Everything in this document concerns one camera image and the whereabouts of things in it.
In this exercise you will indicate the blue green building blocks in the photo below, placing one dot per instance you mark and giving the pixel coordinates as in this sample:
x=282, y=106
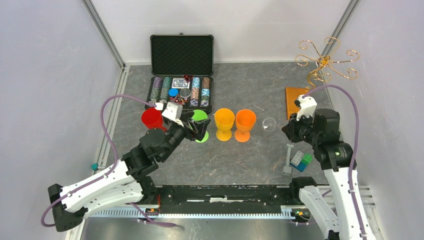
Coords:
x=301, y=160

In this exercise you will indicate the blue round chip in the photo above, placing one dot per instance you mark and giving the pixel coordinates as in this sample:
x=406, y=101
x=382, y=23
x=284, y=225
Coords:
x=173, y=92

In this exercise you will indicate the green plastic wine glass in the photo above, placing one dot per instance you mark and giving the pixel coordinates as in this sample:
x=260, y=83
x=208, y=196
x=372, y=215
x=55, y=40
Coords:
x=198, y=116

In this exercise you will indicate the red plastic wine glass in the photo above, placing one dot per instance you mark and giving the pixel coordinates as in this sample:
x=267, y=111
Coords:
x=153, y=119

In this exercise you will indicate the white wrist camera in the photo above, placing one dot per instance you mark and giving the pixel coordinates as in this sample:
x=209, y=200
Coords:
x=307, y=106
x=171, y=111

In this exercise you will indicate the yellow plastic wine glass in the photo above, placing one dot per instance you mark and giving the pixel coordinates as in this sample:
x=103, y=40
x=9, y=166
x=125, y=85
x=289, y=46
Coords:
x=224, y=120

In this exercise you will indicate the playing card deck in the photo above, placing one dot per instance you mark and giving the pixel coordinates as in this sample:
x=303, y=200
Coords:
x=180, y=83

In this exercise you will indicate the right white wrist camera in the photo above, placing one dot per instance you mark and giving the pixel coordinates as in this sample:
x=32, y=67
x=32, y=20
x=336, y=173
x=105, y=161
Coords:
x=307, y=106

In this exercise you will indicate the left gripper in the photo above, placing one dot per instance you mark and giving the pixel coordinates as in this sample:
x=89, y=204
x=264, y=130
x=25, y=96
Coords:
x=199, y=127

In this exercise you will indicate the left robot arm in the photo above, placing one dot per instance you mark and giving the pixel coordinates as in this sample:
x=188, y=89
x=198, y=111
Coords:
x=127, y=180

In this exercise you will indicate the gold wire glass rack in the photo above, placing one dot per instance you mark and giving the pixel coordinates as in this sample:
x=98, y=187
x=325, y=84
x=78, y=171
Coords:
x=325, y=63

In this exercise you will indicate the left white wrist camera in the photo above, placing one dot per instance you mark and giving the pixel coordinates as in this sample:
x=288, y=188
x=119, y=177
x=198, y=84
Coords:
x=171, y=111

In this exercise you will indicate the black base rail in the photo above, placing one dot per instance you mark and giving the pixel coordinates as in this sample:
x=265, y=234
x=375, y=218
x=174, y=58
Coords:
x=222, y=199

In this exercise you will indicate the black poker chip case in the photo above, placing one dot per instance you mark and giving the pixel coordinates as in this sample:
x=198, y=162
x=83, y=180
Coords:
x=182, y=56

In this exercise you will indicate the wooden rack base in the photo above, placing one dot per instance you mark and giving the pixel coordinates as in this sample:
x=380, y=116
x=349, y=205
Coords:
x=292, y=93

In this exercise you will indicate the teal small block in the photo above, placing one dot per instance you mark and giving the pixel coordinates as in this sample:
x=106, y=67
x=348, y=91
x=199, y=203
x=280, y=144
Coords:
x=94, y=166

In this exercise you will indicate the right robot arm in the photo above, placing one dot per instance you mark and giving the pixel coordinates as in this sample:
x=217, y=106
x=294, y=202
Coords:
x=348, y=221

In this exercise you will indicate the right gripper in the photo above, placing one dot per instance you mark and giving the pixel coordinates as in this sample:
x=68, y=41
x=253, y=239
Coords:
x=290, y=129

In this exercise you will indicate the orange plastic wine glass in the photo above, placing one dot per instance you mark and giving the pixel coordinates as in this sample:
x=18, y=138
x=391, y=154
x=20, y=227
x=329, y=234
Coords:
x=245, y=120

